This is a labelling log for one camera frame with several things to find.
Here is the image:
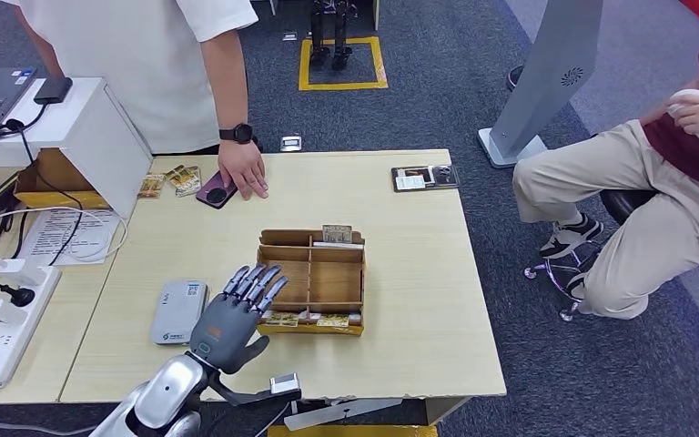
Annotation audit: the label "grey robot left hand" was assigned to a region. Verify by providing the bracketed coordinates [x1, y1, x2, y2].
[189, 263, 290, 376]

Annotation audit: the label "white handheld device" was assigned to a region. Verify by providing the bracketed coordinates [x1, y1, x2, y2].
[667, 88, 699, 143]

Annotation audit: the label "dark purple smartphone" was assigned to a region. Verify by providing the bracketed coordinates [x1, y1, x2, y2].
[195, 170, 239, 210]

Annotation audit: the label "grey card reader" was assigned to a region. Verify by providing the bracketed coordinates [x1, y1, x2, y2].
[148, 279, 209, 347]

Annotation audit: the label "cardboard organiser box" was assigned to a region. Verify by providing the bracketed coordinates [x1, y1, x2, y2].
[254, 228, 368, 337]

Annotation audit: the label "pale printed upright card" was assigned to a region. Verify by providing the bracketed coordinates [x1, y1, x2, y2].
[322, 224, 354, 244]

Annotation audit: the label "person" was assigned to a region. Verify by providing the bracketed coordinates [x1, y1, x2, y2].
[0, 0, 269, 202]
[512, 30, 699, 322]

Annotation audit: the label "black wrist watch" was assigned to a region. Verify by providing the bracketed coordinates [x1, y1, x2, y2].
[218, 123, 256, 146]

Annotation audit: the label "black stool chrome base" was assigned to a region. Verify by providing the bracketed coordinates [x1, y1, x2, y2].
[522, 189, 658, 324]

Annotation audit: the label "white box stand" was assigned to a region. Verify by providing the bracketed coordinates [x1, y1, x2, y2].
[0, 76, 154, 219]

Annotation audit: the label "black humanoid robot legs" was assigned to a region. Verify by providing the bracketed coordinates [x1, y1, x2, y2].
[309, 0, 356, 74]

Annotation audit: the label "grey kiosk stand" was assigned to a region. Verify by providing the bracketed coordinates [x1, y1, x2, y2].
[477, 0, 605, 171]

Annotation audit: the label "open yellow cardboard box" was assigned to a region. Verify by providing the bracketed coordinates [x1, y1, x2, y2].
[15, 146, 113, 210]

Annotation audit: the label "printed paper sheet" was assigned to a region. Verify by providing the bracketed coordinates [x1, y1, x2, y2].
[18, 208, 123, 267]

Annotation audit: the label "black flat adapter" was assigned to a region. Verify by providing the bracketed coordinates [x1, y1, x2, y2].
[33, 76, 74, 106]

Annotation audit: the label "black plug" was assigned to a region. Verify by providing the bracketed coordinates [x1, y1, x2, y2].
[0, 280, 37, 308]

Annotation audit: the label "white power strip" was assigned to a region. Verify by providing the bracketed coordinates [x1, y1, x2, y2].
[0, 265, 63, 387]

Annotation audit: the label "white charger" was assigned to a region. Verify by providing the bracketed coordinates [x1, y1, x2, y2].
[0, 258, 49, 288]

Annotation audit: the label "desk leg panel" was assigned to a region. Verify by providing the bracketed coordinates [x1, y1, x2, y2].
[424, 396, 472, 427]

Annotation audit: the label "black power brick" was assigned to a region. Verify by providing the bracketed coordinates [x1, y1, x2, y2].
[0, 173, 24, 210]

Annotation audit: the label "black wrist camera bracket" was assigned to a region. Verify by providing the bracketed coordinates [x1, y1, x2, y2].
[206, 369, 302, 408]

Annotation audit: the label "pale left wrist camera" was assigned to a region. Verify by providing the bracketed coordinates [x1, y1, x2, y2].
[268, 372, 301, 397]

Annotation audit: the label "white desk bracket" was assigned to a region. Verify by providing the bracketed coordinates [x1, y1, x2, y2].
[283, 398, 405, 432]

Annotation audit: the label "white looped cable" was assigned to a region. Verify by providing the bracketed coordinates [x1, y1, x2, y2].
[0, 206, 130, 263]

